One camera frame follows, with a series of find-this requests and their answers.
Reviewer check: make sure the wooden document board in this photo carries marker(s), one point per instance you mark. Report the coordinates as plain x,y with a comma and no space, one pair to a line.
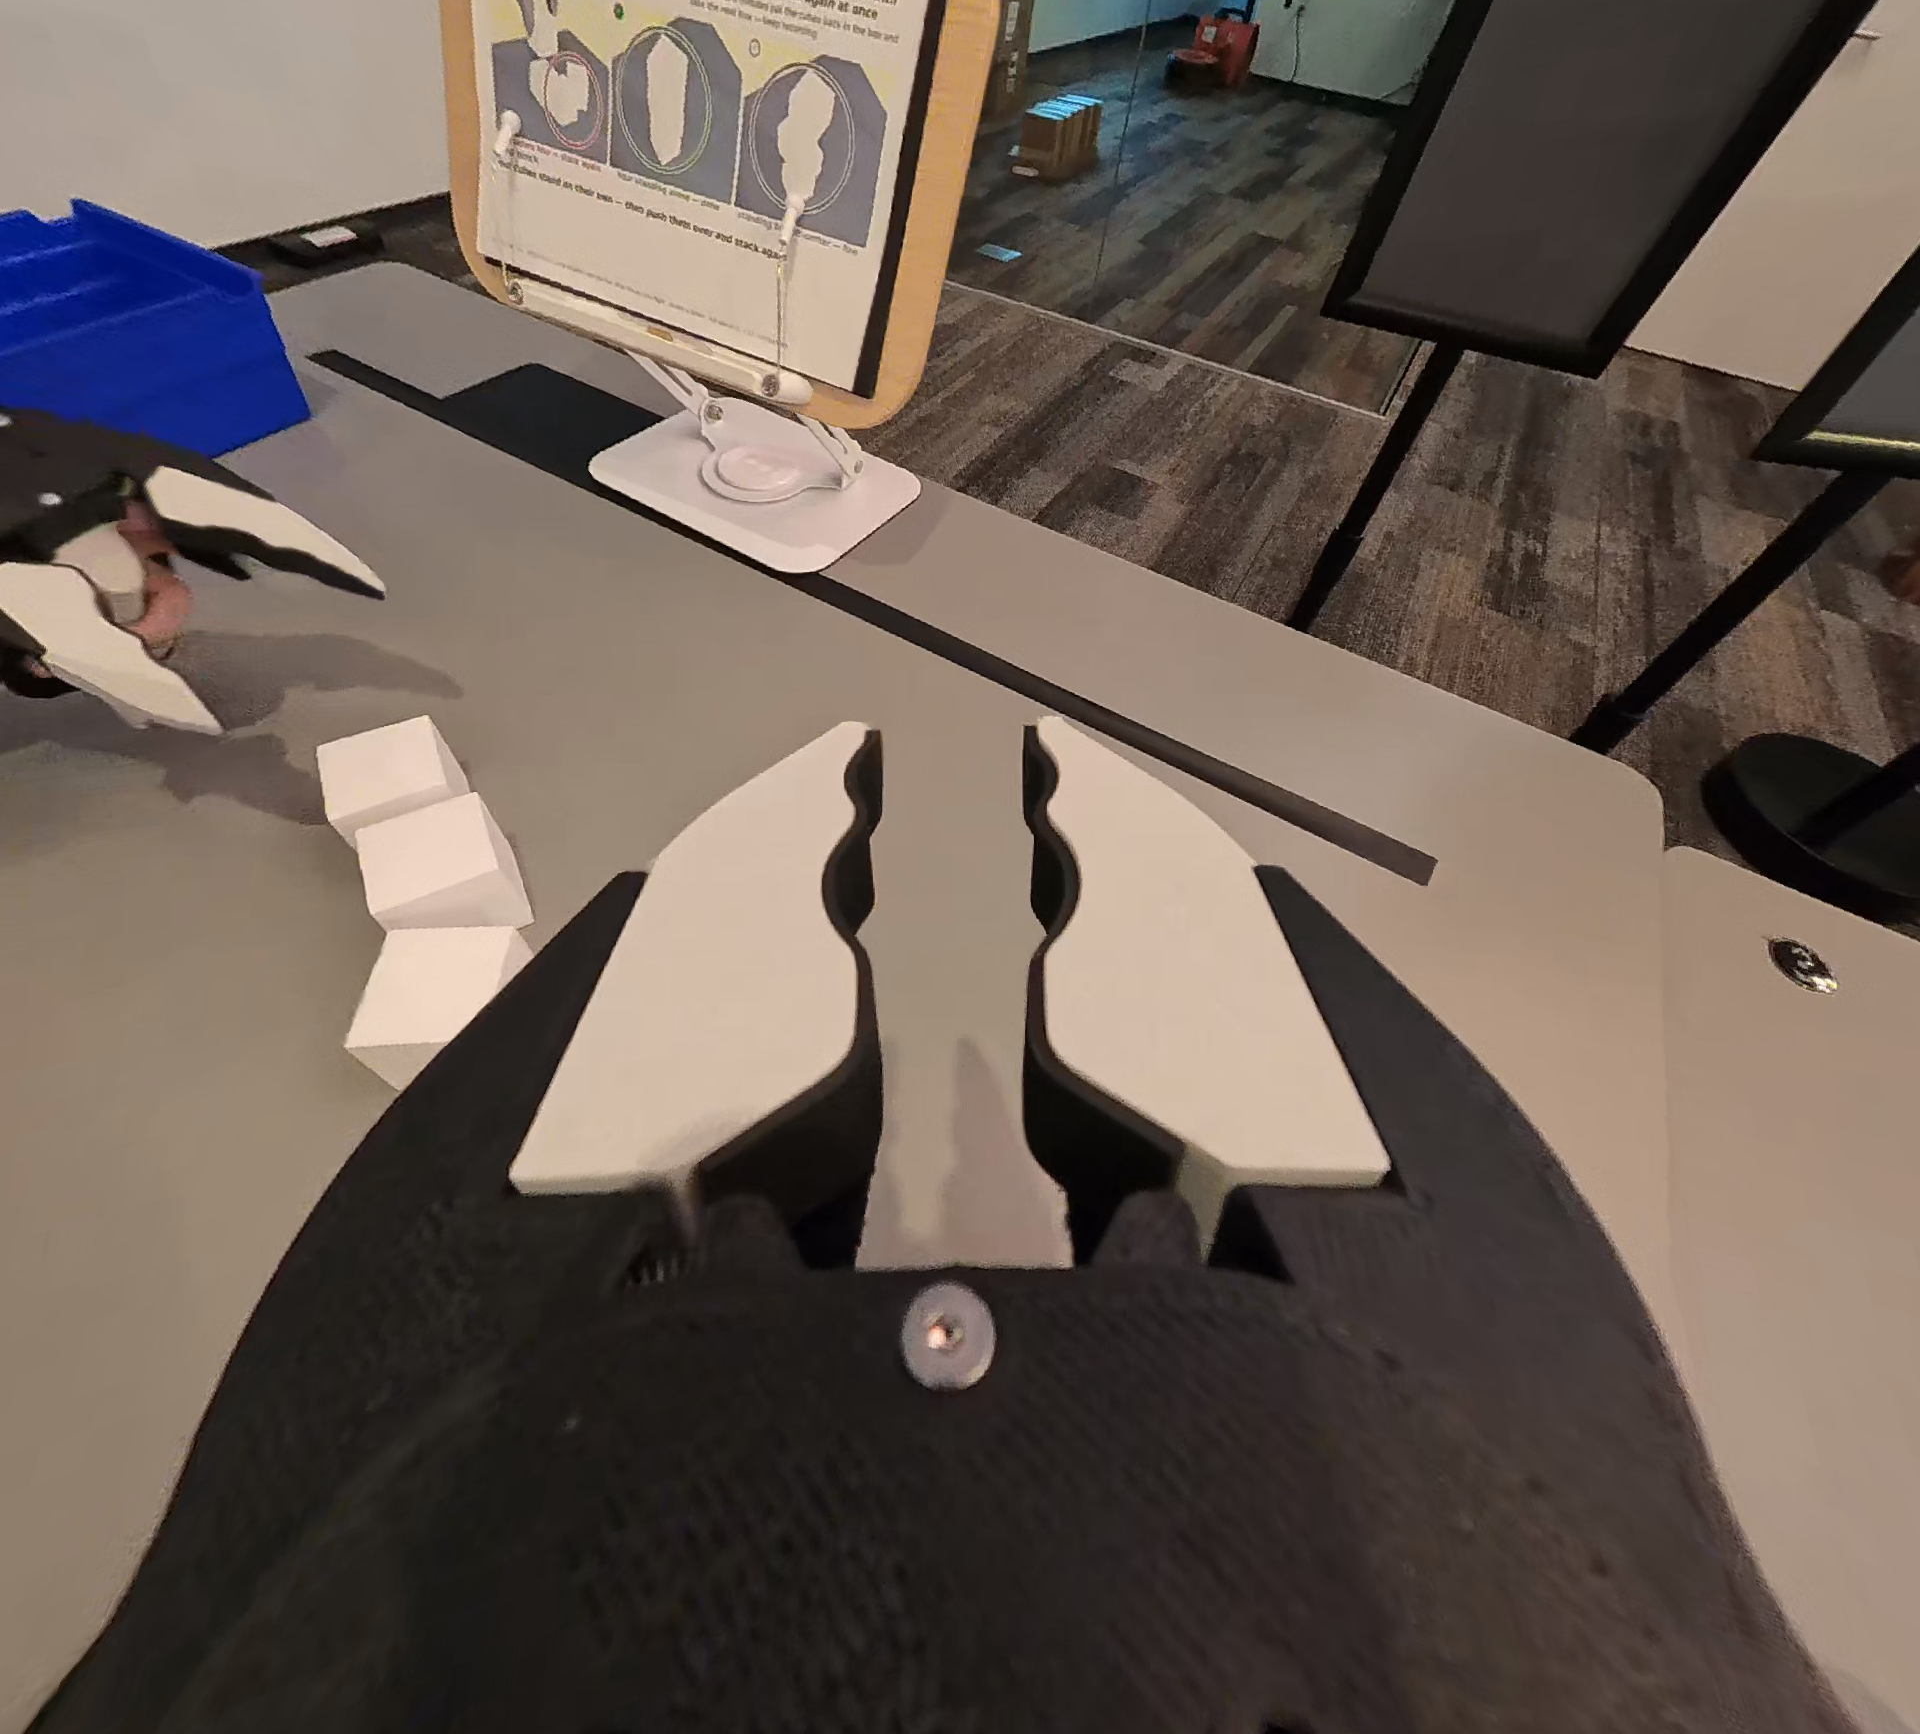
960,115

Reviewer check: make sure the printed instruction sheet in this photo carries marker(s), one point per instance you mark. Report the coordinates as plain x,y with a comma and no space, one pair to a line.
705,189

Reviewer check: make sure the black floor stand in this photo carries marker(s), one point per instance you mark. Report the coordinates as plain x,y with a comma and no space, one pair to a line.
1801,805

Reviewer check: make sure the black floor box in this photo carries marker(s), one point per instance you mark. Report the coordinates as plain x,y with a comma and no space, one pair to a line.
319,242

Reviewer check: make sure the blue plastic bin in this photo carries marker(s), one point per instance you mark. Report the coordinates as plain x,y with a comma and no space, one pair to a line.
135,338

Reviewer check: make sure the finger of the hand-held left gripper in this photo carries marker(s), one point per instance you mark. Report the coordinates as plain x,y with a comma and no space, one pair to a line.
75,632
254,527

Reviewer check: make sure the person's left hand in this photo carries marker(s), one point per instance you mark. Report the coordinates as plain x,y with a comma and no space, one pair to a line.
164,608

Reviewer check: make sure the white document stand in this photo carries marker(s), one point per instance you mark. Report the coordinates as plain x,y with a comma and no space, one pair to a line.
764,512

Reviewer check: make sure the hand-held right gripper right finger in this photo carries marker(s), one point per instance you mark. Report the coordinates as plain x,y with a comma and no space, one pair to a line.
1200,1014

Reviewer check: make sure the white foam cube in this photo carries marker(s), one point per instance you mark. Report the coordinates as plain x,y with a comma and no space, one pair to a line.
420,999
435,865
382,775

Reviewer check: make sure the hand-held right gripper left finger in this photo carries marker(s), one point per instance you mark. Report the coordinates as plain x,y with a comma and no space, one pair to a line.
690,1014

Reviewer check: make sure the metal table screw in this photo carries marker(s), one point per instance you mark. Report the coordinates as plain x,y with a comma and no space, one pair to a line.
1801,967

